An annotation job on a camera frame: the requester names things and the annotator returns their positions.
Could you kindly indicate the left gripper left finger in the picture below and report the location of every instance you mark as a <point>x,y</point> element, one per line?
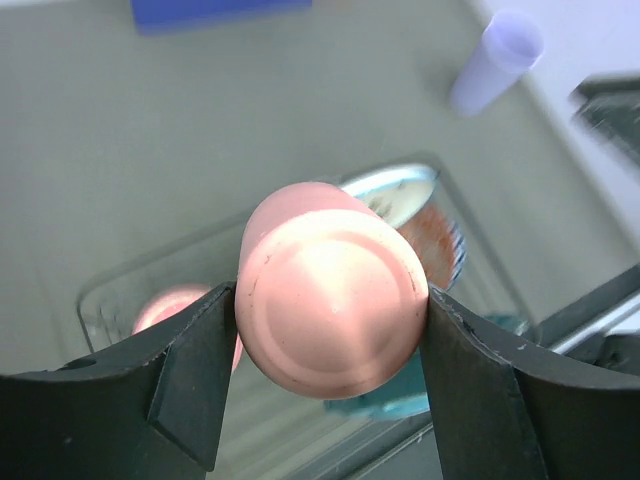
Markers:
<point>148,407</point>

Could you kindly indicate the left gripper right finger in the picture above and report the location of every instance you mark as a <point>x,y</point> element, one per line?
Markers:
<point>581,422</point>

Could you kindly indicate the pink plastic cup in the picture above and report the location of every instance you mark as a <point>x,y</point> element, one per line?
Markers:
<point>330,300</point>

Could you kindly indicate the lavender plastic cup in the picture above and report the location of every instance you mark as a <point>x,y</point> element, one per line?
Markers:
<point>509,47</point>

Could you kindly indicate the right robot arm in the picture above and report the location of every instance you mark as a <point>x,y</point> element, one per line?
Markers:
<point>609,106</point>

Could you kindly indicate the teal plate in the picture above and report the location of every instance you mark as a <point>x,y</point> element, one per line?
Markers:
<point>455,371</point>

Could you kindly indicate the blue zigzag patterned bowl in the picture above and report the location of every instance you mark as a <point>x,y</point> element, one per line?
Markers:
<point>438,243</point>

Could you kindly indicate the watermelon pattern plate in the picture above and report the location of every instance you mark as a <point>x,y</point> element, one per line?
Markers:
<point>394,193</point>

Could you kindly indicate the purple-blue binder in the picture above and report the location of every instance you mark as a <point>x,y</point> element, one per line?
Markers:
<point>163,15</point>

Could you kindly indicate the black wire dish rack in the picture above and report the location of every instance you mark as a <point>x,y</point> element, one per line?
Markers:
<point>269,432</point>

